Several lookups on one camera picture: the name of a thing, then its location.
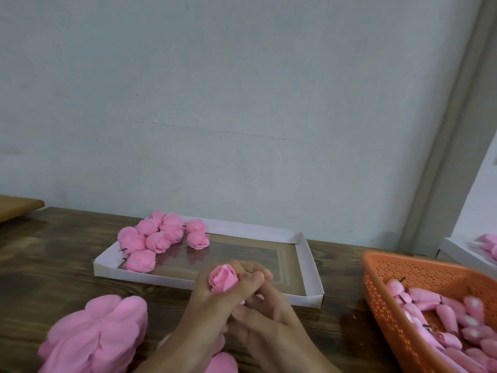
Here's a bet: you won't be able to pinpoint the white shallow tray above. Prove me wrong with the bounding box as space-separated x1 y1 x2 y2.
93 215 325 308

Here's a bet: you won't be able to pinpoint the person's right hand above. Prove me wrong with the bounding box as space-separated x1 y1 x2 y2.
225 279 321 373

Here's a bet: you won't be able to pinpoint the orange plastic basket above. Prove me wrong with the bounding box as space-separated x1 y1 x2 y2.
362 251 497 373

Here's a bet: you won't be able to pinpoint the person's left hand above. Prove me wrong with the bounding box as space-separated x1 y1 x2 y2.
165 260 275 373

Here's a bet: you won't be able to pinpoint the pink rose buds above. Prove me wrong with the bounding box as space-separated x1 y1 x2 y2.
386 277 497 373

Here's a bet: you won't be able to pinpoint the stack of pink petals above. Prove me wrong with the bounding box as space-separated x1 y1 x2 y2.
159 334 239 373
38 294 149 373

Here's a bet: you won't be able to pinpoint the group of finished pink roses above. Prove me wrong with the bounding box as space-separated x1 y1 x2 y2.
117 211 211 274

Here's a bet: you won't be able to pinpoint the pile of pink petals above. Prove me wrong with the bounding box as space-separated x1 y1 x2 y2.
474 233 497 263

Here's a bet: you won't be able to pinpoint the pink petal flower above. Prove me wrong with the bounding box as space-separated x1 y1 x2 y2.
160 213 185 242

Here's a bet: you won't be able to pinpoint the person's right forearm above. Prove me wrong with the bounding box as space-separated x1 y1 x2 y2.
312 360 341 373

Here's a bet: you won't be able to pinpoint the grey door frame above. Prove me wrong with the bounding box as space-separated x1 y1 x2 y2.
400 0 497 255

